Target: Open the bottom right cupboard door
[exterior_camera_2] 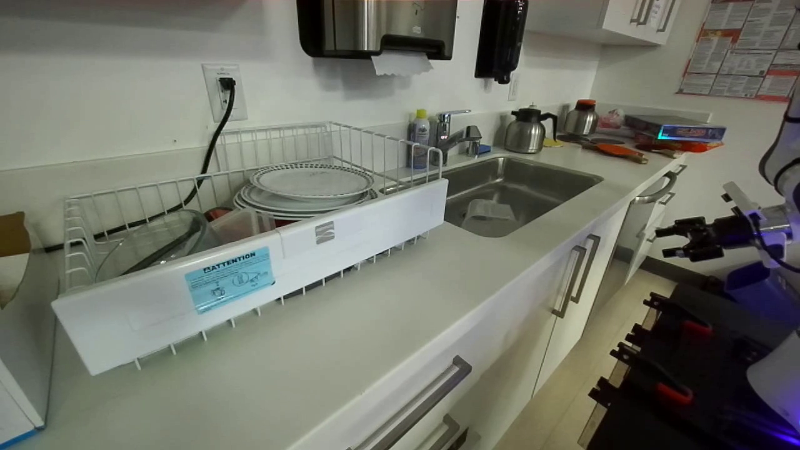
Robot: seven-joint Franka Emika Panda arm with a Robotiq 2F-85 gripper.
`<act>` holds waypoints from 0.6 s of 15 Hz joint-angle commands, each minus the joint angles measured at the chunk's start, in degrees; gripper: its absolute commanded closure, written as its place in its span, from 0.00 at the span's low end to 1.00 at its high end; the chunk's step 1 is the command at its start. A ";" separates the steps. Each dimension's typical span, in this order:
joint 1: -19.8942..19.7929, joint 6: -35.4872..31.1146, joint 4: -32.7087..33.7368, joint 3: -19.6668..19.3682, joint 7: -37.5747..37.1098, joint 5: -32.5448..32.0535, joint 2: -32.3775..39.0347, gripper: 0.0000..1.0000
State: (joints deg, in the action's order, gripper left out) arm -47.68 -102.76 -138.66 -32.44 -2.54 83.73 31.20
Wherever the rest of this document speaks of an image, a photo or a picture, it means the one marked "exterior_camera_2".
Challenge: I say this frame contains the white round plate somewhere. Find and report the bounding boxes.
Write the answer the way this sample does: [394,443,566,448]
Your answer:
[234,182,370,221]
[249,162,375,202]

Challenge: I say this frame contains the white paper towel sheet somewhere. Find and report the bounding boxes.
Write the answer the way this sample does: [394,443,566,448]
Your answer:
[370,48,436,81]

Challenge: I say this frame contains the steel kettle black handle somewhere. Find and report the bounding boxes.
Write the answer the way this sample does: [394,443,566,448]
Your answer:
[499,104,560,157]

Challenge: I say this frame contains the black wall soap dispenser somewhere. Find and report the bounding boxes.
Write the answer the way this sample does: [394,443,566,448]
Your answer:
[472,0,534,86]

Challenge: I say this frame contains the white drawer with bar handle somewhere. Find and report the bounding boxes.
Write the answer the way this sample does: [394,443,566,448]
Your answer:
[285,273,554,450]

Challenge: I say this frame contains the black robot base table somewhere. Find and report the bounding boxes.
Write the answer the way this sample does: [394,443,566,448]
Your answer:
[585,278,800,450]

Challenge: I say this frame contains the red handled tool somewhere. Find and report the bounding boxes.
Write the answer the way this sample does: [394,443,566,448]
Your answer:
[649,134,711,157]

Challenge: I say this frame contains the brown cardboard piece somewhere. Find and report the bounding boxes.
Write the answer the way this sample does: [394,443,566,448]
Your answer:
[0,209,35,309]

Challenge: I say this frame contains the black power cord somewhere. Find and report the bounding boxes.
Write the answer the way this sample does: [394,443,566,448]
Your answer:
[161,73,240,223]

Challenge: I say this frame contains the soap bottle with yellow cap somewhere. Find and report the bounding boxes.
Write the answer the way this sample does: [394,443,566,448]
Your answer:
[406,107,436,172]

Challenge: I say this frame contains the blue and white box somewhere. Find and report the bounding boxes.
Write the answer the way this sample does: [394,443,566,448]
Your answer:
[0,357,46,448]

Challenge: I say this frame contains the flat blue box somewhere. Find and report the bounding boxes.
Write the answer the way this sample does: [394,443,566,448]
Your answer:
[622,111,729,144]

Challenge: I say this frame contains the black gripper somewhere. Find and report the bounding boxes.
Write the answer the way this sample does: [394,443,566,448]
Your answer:
[655,208,760,262]

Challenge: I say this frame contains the clear glass bowl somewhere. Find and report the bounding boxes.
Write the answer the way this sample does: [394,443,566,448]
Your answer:
[90,208,216,283]

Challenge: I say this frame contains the steel paper towel dispenser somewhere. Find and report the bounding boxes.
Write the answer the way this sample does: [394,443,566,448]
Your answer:
[296,0,461,63]

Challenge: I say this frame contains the orange handled pliers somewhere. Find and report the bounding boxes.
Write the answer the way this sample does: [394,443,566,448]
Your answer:
[582,134,651,164]

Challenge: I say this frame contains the white upper wall cabinet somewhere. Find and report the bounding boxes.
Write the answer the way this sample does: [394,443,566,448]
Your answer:
[601,0,686,48]

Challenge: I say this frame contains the chrome sink faucet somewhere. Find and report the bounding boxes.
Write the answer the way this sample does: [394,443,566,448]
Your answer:
[432,107,486,169]

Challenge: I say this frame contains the steel pot red lid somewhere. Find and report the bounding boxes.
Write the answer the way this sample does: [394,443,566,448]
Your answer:
[557,97,601,143]

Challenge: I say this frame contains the white wall outlet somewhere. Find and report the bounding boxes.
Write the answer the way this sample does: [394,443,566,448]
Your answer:
[201,59,251,124]

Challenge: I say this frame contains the white wire dish rack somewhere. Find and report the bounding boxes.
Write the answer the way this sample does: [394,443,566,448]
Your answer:
[59,119,449,372]

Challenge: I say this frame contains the black clamp red grip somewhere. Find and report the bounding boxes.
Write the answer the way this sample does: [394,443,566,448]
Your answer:
[585,372,697,414]
[640,289,720,341]
[610,321,711,369]

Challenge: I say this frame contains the stainless steel sink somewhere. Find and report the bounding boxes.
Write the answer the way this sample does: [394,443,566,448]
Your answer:
[441,152,609,243]

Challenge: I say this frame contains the white sheet in sink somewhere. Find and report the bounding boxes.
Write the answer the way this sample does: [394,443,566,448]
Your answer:
[461,196,524,227]

